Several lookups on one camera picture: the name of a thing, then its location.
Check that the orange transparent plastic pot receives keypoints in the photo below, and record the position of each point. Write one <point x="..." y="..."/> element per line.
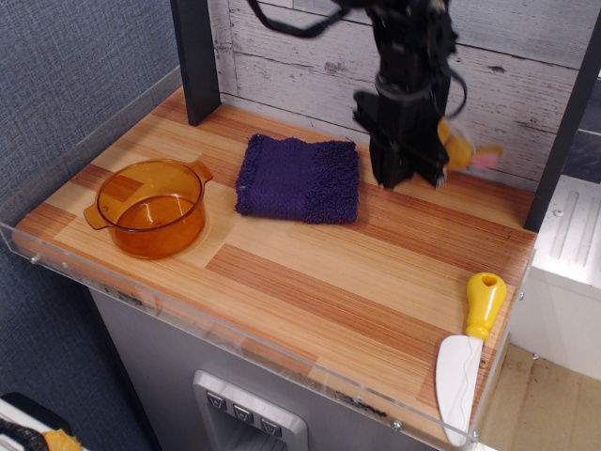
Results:
<point x="153" y="209"/>

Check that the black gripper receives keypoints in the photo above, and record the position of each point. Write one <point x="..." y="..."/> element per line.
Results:
<point x="404" y="139"/>

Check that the black vertical post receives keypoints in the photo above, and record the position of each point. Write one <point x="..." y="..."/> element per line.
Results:
<point x="562" y="144"/>
<point x="196" y="56"/>

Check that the yellow handled white toy knife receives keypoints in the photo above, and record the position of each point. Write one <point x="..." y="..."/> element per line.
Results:
<point x="459" y="356"/>

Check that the silver dispenser panel with buttons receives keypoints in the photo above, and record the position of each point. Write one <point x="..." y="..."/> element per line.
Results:
<point x="236" y="419"/>

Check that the yellow plush potato toy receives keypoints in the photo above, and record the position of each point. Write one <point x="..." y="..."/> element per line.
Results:
<point x="463" y="154"/>

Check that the grey toy fridge cabinet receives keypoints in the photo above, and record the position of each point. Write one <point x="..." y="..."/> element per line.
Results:
<point x="161" y="358"/>

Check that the yellow object bottom left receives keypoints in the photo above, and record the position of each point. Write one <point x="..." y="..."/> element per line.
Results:
<point x="60" y="440"/>

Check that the white ridged side surface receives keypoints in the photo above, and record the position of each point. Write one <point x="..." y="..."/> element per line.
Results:
<point x="568" y="242"/>

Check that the clear acrylic counter guard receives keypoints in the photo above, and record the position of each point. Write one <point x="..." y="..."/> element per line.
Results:
<point x="358" y="308"/>

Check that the black left vertical post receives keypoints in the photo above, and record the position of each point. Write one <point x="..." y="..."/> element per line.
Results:
<point x="196" y="56"/>

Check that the black right vertical post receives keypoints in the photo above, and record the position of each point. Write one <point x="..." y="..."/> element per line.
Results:
<point x="562" y="144"/>

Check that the purple folded towel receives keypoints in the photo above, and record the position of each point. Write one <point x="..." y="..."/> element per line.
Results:
<point x="289" y="179"/>

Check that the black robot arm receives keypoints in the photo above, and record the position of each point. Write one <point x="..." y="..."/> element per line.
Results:
<point x="414" y="41"/>

